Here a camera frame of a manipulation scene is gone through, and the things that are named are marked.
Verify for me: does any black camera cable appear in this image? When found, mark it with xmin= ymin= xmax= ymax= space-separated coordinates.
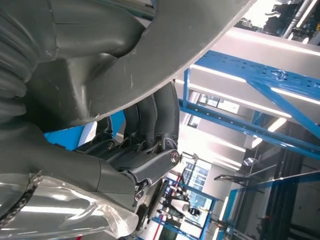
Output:
xmin=0 ymin=170 xmax=43 ymax=229

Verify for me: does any blue metal shelf rack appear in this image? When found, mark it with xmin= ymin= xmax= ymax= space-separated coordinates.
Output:
xmin=43 ymin=49 xmax=320 ymax=160

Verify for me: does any blue background rack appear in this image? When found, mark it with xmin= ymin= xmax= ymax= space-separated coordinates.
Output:
xmin=149 ymin=178 xmax=218 ymax=240

